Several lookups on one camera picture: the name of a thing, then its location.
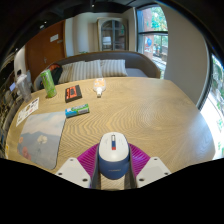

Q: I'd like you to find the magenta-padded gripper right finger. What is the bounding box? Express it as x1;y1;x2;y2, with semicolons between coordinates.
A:
128;143;172;189

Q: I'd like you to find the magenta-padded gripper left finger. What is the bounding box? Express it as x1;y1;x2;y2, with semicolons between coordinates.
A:
54;144;102;190

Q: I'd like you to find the white and blue computer mouse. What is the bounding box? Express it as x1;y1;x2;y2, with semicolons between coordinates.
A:
97;131;131;181

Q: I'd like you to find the pale landscape print mouse pad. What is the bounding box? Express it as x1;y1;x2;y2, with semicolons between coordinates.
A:
17;110;67;170

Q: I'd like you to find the small green and white pack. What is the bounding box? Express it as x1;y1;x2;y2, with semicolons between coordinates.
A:
64;103;91;119

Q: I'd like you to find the white sticker sheet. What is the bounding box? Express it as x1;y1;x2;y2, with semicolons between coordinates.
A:
15;97;40;128

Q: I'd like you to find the black and orange flat box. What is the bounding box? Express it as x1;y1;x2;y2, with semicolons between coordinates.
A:
64;84;83;103

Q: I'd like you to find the white and orange tube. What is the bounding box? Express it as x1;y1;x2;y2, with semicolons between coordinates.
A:
92;77;107;98

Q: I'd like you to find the green drink can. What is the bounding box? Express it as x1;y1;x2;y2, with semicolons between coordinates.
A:
39;68;58;99

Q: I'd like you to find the clear plastic cup with lid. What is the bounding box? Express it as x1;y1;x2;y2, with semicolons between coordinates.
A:
15;73;33;103

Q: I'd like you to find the striped cushion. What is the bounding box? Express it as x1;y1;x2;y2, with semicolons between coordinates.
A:
58;63;75;84
71;59;103;82
100;59;129;78

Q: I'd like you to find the black and orange backpack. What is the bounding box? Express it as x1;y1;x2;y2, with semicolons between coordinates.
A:
39;63;64;89

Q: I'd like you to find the grey curved sofa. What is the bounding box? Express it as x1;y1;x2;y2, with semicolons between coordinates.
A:
33;50;162;91

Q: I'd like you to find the brown wooden door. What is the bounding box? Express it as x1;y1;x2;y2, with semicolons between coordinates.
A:
25;19;67;83

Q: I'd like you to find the glass door cabinet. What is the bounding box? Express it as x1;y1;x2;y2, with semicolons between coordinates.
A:
96;17;130;52

